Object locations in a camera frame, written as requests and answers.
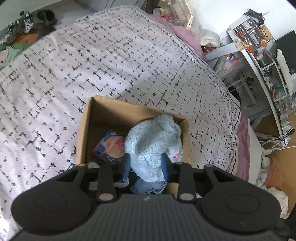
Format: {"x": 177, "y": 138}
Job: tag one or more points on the light blue plush toy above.
{"x": 148, "y": 140}

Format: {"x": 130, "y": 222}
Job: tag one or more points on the blue planet tissue pack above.
{"x": 111, "y": 147}

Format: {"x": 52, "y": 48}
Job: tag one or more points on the brown cardboard box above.
{"x": 102, "y": 112}

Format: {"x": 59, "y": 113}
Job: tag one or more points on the white black patterned bedspread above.
{"x": 121, "y": 53}

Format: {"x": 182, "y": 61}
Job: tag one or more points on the white keyboard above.
{"x": 285, "y": 71}

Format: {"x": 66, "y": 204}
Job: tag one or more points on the green cartoon floor mat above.
{"x": 11, "y": 52}

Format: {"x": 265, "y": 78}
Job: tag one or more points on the blue denim cloth piece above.
{"x": 143, "y": 187}

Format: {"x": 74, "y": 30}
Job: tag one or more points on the white tissue packet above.
{"x": 92, "y": 165}

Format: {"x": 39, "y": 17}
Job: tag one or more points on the white desk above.
{"x": 237, "y": 46}

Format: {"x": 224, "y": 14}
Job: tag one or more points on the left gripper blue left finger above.
{"x": 125, "y": 167}

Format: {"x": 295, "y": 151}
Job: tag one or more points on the drawer organizer on desk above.
{"x": 246, "y": 31}

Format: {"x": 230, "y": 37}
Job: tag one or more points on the white fluffy blanket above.
{"x": 266, "y": 174}

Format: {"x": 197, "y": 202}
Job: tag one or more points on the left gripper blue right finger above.
{"x": 166, "y": 166}

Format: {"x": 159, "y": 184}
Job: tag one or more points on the black shoes on floor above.
{"x": 25, "y": 24}

